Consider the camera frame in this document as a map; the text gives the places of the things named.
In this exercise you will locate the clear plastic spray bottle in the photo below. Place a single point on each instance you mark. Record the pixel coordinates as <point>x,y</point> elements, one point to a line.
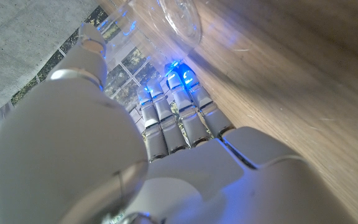
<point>182,18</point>

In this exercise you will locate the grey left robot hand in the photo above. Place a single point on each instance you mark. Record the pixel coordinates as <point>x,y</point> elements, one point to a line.
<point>73,149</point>

